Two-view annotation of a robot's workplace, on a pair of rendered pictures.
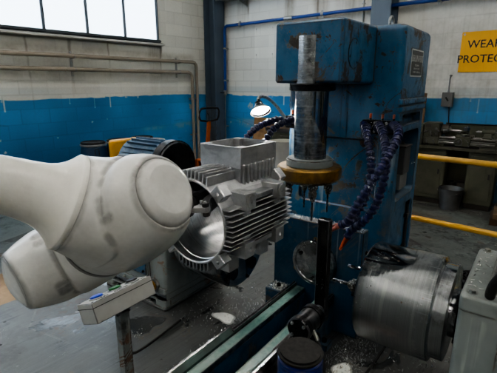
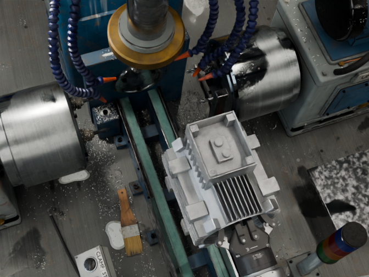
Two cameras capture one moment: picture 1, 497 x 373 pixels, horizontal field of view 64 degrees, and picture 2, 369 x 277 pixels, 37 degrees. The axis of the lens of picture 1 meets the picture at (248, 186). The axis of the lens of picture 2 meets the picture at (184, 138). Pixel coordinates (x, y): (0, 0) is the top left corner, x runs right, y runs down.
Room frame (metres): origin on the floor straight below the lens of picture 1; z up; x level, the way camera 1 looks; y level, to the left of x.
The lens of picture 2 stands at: (0.69, 0.45, 2.41)
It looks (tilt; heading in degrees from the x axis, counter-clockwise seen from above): 66 degrees down; 293
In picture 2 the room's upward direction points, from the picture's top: 11 degrees clockwise
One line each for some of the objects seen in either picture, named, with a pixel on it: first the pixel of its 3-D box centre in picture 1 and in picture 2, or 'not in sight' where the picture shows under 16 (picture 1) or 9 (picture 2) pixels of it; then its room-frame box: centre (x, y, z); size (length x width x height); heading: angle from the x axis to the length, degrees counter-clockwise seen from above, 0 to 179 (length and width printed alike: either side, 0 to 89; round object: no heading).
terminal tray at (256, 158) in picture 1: (239, 159); (218, 150); (0.79, 0.02, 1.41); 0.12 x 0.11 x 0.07; 144
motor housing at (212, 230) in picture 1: (226, 209); (219, 185); (0.76, 0.04, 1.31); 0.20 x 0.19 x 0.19; 144
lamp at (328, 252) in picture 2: not in sight; (337, 245); (0.45, -0.07, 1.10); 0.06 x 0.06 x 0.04
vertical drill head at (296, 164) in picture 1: (310, 129); (147, 3); (1.10, -0.17, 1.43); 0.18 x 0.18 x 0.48
